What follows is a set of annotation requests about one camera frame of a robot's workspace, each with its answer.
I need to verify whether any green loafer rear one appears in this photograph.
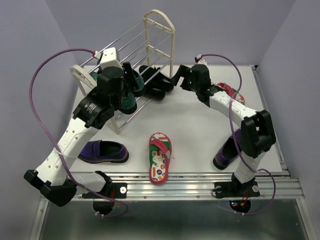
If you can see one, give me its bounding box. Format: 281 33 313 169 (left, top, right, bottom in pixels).
125 70 146 97

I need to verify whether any pink sandal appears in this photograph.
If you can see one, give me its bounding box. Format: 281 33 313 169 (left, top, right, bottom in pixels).
217 82 245 105
148 132 172 185

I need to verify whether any purple loafer one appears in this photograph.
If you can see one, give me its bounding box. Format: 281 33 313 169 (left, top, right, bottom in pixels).
212 129 242 170
78 140 129 164

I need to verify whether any purple loafer right one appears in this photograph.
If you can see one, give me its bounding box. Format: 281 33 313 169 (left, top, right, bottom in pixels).
212 129 242 170

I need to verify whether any cream metal shoe rack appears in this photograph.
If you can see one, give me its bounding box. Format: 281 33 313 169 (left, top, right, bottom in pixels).
69 9 176 134

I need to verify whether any purple loafer left one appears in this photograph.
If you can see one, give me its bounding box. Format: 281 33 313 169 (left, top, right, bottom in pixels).
78 140 129 164

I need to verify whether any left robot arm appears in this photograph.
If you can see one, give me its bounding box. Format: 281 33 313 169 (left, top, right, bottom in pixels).
23 62 130 207

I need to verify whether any aluminium mounting rail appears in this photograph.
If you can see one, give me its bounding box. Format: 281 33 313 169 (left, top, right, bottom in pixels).
37 172 306 201

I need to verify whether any green loafer one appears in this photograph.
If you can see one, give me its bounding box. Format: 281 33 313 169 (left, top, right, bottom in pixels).
125 70 146 97
118 92 138 115

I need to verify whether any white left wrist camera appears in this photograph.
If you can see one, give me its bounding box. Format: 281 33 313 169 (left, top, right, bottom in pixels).
99 47 122 70

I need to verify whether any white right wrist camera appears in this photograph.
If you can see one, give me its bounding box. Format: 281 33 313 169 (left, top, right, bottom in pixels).
194 55 208 66

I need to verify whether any green loafer front one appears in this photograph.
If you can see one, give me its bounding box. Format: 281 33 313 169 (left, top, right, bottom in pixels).
118 92 138 115

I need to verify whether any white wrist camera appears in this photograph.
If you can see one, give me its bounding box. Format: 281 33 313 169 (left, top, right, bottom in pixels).
99 47 122 70
194 55 208 66

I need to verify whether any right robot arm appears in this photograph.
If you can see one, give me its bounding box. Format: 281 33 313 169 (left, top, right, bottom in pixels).
171 64 276 199

